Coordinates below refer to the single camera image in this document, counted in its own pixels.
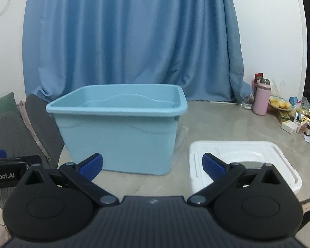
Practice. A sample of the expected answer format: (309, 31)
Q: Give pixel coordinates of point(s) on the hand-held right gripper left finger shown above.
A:
(91, 167)

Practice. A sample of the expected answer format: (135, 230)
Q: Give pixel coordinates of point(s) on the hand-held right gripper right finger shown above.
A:
(214, 167)

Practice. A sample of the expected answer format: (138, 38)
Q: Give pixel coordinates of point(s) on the grey marble desktop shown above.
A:
(222, 124)

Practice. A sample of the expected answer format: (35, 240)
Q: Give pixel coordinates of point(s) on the grey chair with cushion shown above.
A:
(13, 139)

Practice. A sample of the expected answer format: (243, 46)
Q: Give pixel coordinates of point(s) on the light blue plastic bin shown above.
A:
(118, 134)

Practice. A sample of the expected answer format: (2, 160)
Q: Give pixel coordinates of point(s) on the white plastic lid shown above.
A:
(261, 155)

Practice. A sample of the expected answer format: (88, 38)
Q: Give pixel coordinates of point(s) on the green cushion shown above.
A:
(2, 104)

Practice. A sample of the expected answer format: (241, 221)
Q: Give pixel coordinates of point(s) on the dark grey chair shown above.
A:
(41, 124)

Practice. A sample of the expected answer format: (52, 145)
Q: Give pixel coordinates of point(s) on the pink water bottle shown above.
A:
(261, 98)

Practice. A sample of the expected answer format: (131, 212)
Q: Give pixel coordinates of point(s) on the small white box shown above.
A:
(289, 126)

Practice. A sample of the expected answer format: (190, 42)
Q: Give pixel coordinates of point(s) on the yellow green box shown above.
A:
(285, 115)

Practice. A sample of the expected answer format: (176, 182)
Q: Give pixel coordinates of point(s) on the plate of yellow snacks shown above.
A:
(279, 102)

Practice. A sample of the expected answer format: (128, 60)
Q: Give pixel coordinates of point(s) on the red box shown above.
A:
(257, 77)

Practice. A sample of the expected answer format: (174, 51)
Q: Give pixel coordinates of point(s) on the clear plastic bag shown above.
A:
(277, 86)

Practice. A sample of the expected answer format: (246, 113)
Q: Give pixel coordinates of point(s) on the blue can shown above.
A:
(293, 100)

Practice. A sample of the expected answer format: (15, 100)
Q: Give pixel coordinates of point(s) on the blue curtain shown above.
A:
(131, 31)

